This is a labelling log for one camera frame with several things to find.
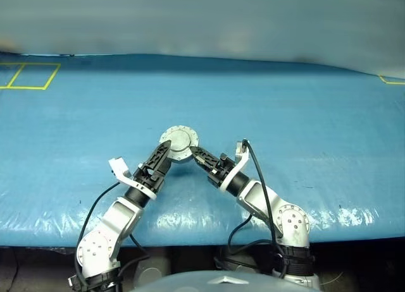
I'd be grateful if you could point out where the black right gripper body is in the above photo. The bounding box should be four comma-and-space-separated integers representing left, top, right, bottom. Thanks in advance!
206, 152, 237, 188

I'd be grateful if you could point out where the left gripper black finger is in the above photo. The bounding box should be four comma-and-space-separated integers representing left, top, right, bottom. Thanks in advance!
146, 140, 173, 173

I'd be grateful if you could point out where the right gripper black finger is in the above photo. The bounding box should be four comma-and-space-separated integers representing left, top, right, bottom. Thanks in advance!
190, 147, 220, 172

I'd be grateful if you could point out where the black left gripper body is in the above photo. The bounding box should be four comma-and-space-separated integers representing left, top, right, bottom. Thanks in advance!
134, 163, 169, 197

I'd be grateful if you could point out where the round silver motor lid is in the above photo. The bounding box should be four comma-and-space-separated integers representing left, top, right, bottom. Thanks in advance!
159, 125, 199, 154

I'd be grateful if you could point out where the blue plastic table cover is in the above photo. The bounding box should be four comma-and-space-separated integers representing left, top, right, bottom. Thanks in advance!
0, 51, 405, 248

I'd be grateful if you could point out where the grey rounded object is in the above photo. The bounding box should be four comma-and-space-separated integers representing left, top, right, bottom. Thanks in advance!
132, 260, 171, 288
234, 263, 258, 274

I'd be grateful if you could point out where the grey robot torso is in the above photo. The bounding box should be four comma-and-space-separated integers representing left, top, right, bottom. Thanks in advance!
132, 271, 320, 292

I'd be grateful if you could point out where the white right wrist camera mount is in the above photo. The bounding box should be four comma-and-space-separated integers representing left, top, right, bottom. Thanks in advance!
220, 140, 251, 192

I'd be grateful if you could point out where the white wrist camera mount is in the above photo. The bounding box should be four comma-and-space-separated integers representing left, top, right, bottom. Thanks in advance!
220, 140, 251, 192
108, 157, 158, 200

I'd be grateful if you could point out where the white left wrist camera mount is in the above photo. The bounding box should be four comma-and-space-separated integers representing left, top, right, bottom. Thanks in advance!
108, 157, 158, 200

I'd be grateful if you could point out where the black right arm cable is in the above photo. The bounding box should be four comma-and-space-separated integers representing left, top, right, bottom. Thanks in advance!
213, 139, 287, 279

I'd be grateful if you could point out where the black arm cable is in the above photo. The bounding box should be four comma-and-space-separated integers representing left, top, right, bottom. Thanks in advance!
74, 181, 151, 288
213, 139, 287, 279

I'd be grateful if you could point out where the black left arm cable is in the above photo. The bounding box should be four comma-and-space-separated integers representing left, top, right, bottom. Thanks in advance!
74, 181, 151, 288

